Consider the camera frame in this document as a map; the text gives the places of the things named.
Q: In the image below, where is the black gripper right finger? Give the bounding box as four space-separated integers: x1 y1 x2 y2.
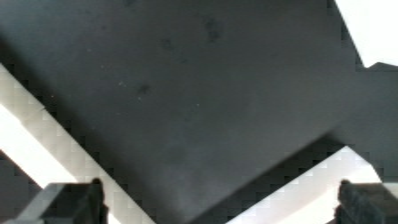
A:
335 180 398 224

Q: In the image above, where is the white L-shaped fence wall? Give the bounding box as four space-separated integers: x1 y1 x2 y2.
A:
0 65 383 224

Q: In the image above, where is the white drawer cabinet box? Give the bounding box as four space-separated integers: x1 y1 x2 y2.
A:
335 0 398 68

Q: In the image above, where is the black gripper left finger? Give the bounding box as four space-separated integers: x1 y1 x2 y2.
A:
17 178 109 224

